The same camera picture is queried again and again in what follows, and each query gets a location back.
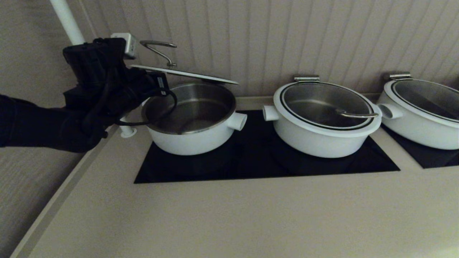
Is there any white rimmed glass lid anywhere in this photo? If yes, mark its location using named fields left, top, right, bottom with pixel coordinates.
left=273, top=82, right=382, bottom=138
left=384, top=80, right=459, bottom=128
left=130, top=40, right=240, bottom=85

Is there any white pot with steel liner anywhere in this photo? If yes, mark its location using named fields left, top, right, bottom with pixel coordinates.
left=377, top=82, right=459, bottom=150
left=263, top=104, right=381, bottom=159
left=142, top=83, right=248, bottom=156

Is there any white metal pole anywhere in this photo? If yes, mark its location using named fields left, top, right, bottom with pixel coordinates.
left=49, top=0, right=137, bottom=138

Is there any black glass cooktop panel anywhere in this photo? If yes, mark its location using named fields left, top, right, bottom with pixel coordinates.
left=134, top=110, right=400, bottom=184
left=381, top=124, right=459, bottom=169

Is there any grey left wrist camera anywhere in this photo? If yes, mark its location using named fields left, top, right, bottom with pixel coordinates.
left=110, top=33, right=138, bottom=59

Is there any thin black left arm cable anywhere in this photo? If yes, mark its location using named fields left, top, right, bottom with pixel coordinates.
left=115, top=89, right=178, bottom=126

